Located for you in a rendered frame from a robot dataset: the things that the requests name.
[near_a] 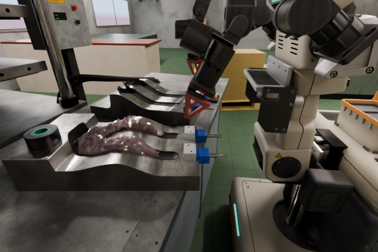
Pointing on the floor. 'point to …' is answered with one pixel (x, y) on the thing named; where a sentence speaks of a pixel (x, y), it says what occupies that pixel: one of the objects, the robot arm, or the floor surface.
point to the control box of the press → (57, 16)
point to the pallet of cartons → (252, 56)
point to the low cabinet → (124, 36)
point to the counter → (91, 63)
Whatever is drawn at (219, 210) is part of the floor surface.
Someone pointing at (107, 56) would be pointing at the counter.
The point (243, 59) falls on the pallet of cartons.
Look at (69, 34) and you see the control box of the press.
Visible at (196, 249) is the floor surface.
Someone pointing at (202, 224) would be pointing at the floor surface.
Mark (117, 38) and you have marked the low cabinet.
